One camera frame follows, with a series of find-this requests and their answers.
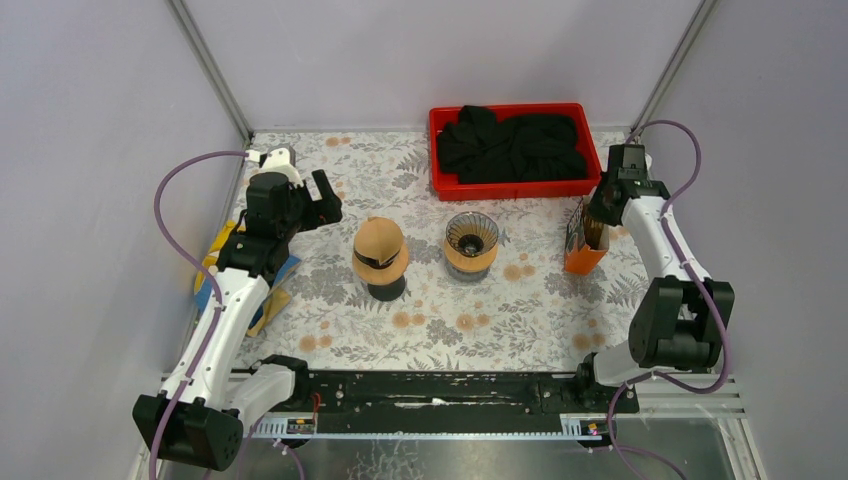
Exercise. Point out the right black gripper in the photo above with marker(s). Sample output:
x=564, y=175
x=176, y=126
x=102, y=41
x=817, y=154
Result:
x=594, y=208

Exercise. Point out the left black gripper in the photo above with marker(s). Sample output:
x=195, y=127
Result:
x=312, y=204

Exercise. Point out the brown paper coffee filter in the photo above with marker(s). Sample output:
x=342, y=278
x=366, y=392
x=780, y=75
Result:
x=378, y=237

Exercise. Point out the dark glass carafe red rim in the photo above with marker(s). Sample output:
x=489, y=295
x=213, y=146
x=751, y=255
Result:
x=388, y=292

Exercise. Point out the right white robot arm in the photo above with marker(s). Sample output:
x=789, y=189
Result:
x=680, y=329

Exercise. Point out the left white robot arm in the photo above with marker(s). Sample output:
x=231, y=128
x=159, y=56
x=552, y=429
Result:
x=193, y=419

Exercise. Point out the yellow blue cartoon book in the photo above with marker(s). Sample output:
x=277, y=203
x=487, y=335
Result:
x=277, y=299

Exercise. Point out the floral table mat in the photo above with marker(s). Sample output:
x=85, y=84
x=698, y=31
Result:
x=527, y=314

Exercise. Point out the red plastic bin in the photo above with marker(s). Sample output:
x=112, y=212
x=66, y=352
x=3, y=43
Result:
x=448, y=188

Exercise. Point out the black cloth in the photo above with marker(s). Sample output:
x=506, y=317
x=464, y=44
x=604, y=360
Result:
x=536, y=147

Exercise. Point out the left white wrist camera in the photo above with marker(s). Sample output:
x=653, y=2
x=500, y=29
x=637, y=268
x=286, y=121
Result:
x=280, y=160

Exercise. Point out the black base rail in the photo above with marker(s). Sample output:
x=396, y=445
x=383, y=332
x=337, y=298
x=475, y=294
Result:
x=450, y=402

